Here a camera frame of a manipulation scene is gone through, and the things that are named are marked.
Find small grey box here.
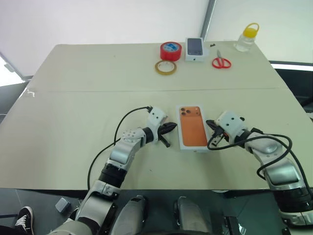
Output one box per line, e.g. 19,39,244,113
55,197,72,214

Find clear jar with yellow lid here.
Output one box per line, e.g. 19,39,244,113
233,23,260,52

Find white box with phone print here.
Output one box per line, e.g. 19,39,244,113
184,37,206,63

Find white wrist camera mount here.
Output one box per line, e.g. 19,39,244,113
146,106,168,134
214,111,246,138

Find black floor device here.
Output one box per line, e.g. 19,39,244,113
223,215,247,235

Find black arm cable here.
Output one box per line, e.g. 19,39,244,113
206,133,309,196
87,105,154,191

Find red tape roll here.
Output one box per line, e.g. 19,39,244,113
159,41,184,62

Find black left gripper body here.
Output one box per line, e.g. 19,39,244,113
157,123,171,148

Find grey window frame post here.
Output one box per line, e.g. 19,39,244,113
201,0,218,42

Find orange smartphone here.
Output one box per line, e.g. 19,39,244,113
178,105,208,148

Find red handled scissors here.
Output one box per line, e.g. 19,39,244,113
211,49,232,70

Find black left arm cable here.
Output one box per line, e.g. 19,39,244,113
87,105,154,191

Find black and white sneaker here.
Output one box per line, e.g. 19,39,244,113
14,206,34,235

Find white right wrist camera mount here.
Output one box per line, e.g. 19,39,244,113
214,111,246,138

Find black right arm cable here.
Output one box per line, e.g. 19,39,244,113
206,133,309,196

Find clear yellowish tape roll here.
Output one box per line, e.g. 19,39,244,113
154,60,178,75

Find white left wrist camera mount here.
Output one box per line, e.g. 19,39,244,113
146,106,168,134

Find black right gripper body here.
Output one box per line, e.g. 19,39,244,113
215,126,230,145

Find orange phone box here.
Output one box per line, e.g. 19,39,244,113
176,104,210,155

